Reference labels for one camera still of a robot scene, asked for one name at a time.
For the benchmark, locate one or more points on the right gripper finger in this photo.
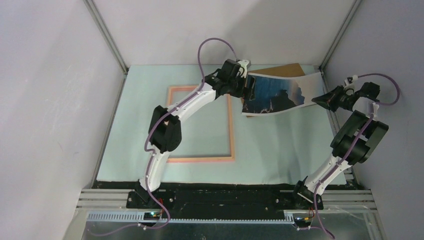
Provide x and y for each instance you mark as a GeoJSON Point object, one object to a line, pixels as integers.
{"type": "Point", "coordinates": [330, 97]}
{"type": "Point", "coordinates": [330, 106]}

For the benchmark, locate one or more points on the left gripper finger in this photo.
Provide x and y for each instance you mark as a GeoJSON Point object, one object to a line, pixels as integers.
{"type": "Point", "coordinates": [250, 88]}
{"type": "Point", "coordinates": [244, 96]}

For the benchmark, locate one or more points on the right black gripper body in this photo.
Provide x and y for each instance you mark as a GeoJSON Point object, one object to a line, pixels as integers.
{"type": "Point", "coordinates": [343, 101]}

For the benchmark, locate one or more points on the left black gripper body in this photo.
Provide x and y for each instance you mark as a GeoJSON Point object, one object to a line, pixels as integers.
{"type": "Point", "coordinates": [236, 85]}

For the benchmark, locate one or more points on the blue landscape photo print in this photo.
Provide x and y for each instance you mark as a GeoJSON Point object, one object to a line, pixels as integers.
{"type": "Point", "coordinates": [312, 85]}

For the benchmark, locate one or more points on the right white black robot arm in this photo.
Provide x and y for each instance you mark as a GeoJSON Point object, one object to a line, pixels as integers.
{"type": "Point", "coordinates": [354, 143]}

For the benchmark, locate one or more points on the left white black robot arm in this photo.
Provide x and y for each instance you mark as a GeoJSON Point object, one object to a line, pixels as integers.
{"type": "Point", "coordinates": [165, 130]}

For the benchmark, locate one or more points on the brown cardboard backing board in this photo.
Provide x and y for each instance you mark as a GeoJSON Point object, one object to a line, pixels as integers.
{"type": "Point", "coordinates": [281, 70]}

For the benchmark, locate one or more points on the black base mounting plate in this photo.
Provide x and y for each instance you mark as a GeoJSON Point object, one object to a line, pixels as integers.
{"type": "Point", "coordinates": [245, 205]}

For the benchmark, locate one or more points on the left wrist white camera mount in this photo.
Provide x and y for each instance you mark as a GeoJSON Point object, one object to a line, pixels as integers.
{"type": "Point", "coordinates": [244, 66]}

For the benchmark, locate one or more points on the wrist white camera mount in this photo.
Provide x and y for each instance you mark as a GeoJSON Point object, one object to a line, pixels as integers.
{"type": "Point", "coordinates": [349, 83]}
{"type": "Point", "coordinates": [244, 66]}

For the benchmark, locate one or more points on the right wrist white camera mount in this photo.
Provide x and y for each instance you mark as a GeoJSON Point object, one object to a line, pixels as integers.
{"type": "Point", "coordinates": [349, 83]}

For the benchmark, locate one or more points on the right aluminium corner post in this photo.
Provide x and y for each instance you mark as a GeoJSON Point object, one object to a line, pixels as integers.
{"type": "Point", "coordinates": [340, 33]}

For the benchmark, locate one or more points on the aluminium corner post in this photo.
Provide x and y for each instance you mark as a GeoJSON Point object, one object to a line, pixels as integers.
{"type": "Point", "coordinates": [106, 34]}
{"type": "Point", "coordinates": [340, 33]}

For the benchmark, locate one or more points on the aluminium front rail frame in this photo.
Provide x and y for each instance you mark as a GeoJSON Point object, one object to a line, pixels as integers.
{"type": "Point", "coordinates": [353, 204]}

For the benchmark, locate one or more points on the left aluminium corner post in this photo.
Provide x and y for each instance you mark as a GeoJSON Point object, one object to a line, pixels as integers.
{"type": "Point", "coordinates": [106, 34]}

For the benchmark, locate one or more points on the grey slotted cable duct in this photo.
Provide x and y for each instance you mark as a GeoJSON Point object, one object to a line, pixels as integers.
{"type": "Point", "coordinates": [141, 217]}

